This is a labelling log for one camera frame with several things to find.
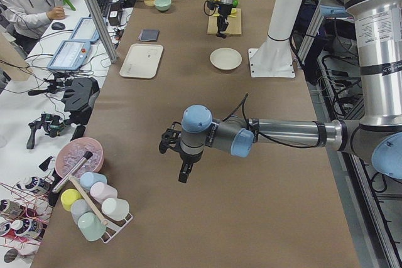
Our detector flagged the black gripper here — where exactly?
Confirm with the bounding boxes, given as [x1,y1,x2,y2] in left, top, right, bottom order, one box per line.
[216,3,232,37]
[158,122,195,183]

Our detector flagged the cream round plate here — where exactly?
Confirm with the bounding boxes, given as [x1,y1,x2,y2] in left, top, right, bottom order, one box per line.
[210,48,242,70]

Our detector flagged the cream rabbit tray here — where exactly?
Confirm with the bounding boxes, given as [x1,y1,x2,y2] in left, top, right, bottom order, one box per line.
[119,43,164,79]

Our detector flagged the bamboo cutting board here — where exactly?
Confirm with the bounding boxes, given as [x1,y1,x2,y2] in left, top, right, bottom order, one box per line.
[207,8,242,36]

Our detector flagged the mint green bowl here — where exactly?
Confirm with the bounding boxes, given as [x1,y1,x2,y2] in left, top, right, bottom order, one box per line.
[154,0,172,12]

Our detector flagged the grey folded cloth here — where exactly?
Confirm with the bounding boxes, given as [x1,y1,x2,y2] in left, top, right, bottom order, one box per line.
[138,29,160,42]

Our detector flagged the white cup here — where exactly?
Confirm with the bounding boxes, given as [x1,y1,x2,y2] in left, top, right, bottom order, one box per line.
[101,198,129,221]

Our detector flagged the pink cup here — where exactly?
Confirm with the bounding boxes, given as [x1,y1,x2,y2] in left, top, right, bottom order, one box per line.
[90,181,118,204]

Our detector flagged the white cup rack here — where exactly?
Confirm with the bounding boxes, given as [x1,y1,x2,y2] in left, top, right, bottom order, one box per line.
[100,213,134,244]

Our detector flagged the blue cup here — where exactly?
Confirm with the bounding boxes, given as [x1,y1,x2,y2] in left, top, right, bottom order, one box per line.
[80,172,107,191]

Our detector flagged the steel tongs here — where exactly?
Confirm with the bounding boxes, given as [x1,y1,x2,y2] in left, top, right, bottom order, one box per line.
[52,151,93,193]

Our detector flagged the mint cup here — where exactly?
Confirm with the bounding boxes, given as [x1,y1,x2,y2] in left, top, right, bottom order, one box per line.
[77,212,106,242]

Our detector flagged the grey cup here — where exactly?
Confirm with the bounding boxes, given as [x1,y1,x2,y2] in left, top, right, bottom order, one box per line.
[70,199,92,225]

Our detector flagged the pink bowl with ice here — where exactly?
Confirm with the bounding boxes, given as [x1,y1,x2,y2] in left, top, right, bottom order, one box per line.
[55,137,104,178]

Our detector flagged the yellow cup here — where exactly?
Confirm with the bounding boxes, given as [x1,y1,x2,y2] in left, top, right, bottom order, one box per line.
[61,188,82,212]

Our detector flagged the blue teach pendant far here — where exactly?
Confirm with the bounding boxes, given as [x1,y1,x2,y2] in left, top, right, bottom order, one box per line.
[70,17,100,43]

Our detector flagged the blue teach pendant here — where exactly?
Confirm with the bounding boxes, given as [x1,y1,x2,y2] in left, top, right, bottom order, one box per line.
[70,17,100,43]
[47,40,91,72]

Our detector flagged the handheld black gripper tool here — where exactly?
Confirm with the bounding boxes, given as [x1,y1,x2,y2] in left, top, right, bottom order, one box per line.
[26,113,72,149]

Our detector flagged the blue teach pendant near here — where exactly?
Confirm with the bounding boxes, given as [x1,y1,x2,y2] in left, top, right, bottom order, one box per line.
[47,40,91,72]

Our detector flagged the black computer mouse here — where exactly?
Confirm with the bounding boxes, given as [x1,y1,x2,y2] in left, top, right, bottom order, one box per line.
[51,21,65,30]

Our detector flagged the person in white hoodie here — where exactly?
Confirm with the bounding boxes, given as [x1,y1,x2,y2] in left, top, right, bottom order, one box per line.
[1,0,66,53]

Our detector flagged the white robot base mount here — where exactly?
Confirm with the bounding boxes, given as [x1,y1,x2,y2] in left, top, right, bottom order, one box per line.
[249,0,303,78]

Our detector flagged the black stand bracket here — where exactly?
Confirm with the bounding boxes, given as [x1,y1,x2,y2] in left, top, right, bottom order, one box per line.
[62,77,100,125]

